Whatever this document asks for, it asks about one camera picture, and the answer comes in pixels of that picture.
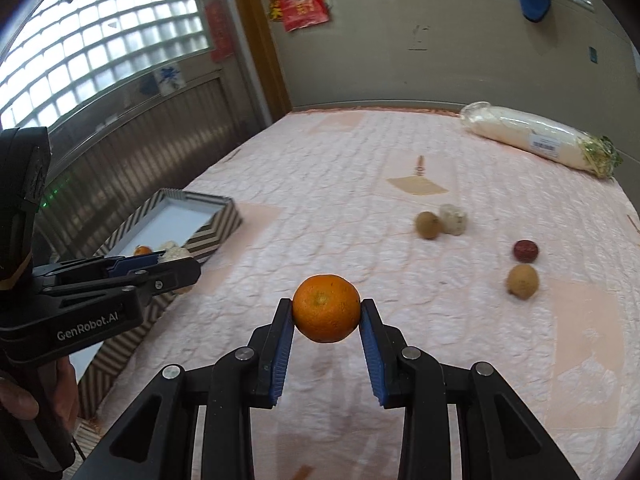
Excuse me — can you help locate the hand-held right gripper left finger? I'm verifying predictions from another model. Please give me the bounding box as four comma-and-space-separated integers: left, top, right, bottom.
75, 298, 296, 480

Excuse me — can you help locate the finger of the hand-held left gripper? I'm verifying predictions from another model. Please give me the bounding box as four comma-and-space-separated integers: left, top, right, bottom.
32, 254, 163, 281
40, 257, 202, 311

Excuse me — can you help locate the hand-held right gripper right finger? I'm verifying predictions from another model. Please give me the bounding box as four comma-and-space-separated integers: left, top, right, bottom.
360, 298, 568, 480

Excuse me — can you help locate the pale sugarcane chunk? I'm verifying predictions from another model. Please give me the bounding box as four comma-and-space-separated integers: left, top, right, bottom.
439, 203, 468, 236
157, 241, 193, 295

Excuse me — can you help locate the large orange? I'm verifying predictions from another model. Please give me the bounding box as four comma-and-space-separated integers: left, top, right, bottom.
292, 274, 361, 345

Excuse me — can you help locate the striped cardboard box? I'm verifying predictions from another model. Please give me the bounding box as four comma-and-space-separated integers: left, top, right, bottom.
77, 188, 243, 418

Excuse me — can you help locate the person's left hand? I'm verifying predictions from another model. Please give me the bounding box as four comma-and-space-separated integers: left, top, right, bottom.
0, 357, 79, 426

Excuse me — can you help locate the small tan longan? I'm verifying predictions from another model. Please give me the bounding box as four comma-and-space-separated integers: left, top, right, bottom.
415, 211, 444, 240

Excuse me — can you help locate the large tan longan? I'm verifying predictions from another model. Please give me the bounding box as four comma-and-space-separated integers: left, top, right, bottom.
506, 265, 540, 300

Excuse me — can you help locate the pink quilted bed cover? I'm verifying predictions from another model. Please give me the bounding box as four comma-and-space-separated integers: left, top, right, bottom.
75, 107, 640, 480

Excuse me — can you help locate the white and blue sticker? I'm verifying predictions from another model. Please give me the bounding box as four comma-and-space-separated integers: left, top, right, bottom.
140, 65, 186, 97

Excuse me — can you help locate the glass block window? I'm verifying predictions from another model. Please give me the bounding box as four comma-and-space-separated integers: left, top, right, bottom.
0, 0, 211, 131

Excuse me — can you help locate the narrow red paper banner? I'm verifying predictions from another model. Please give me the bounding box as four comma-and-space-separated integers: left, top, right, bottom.
206, 1, 236, 63

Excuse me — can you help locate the plastic-wrapped white daikon radish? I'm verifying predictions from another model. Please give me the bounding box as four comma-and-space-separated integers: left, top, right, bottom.
459, 101, 624, 181

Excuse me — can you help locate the wooden door frame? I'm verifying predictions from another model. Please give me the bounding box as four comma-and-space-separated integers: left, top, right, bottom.
235, 0, 293, 126

